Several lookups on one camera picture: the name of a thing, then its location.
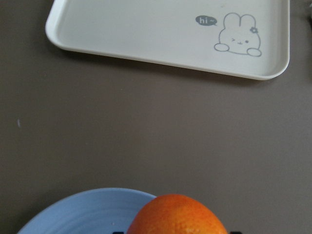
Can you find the cream rabbit tray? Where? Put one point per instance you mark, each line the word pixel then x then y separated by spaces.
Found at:
pixel 243 38

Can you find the blue plate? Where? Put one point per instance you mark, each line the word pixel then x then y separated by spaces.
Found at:
pixel 98 211

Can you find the orange fruit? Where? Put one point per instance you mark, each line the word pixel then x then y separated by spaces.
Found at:
pixel 175 214

